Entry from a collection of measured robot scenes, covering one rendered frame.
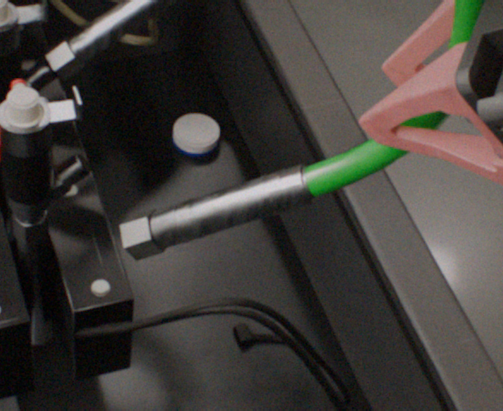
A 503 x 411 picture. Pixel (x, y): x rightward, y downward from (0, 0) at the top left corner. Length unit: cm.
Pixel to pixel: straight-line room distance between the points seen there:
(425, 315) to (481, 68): 34
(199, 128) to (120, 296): 31
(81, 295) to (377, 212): 22
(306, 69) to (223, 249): 16
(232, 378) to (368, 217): 16
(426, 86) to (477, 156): 5
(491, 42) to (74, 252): 35
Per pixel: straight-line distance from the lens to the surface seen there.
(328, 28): 237
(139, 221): 51
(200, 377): 79
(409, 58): 46
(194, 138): 92
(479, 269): 200
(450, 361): 69
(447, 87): 38
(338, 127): 80
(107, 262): 66
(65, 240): 67
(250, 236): 87
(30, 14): 64
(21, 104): 57
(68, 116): 58
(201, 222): 49
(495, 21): 39
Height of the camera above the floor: 151
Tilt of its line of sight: 49 degrees down
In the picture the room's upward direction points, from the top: 10 degrees clockwise
